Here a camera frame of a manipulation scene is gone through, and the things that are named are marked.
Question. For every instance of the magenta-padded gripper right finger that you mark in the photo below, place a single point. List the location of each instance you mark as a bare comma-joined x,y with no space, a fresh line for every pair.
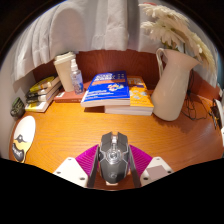
156,169

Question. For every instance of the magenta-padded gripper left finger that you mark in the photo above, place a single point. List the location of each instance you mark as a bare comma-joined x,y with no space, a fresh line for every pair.
71,170

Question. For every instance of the black grey gaming mouse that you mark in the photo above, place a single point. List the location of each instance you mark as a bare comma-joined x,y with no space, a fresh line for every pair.
114,156

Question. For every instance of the round white printed mouse pad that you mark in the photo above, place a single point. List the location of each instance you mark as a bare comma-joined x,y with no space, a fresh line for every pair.
24,133

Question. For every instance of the white yellow book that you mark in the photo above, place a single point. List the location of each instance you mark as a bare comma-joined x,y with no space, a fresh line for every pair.
37,106

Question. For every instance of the red-brown flat book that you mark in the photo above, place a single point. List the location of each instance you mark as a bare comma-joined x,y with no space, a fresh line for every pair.
68,96

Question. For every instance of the orange yellow cover book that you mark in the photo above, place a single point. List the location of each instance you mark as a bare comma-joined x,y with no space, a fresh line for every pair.
140,95

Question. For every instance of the silver laptop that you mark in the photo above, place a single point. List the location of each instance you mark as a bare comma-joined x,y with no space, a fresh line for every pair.
221,123

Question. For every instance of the dark mug green inside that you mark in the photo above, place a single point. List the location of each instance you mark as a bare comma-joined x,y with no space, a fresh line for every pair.
17,108

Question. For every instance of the white ceramic pitcher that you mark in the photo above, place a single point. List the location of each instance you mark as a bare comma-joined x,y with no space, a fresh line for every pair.
173,88

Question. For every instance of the blue cover book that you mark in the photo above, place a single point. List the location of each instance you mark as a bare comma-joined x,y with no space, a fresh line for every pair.
106,88

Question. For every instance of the clear spray bottle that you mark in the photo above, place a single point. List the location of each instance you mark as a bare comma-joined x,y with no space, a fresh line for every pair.
77,80

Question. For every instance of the cream lidded tumbler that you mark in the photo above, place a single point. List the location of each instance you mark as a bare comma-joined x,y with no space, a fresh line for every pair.
63,71

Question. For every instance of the white pleated curtain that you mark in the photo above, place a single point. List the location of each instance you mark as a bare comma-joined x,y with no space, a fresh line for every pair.
100,26

